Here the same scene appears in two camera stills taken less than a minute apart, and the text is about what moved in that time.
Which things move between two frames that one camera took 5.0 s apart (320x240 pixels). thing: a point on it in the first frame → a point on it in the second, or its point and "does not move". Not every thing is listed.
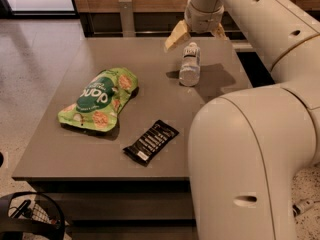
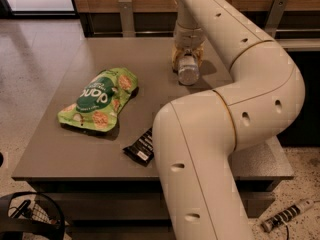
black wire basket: (30, 212) does not move
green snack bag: (99, 103) does not move
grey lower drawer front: (133, 232) does not move
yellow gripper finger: (220, 32) → (199, 53)
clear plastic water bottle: (190, 71) does not move
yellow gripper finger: (179, 35) → (174, 54)
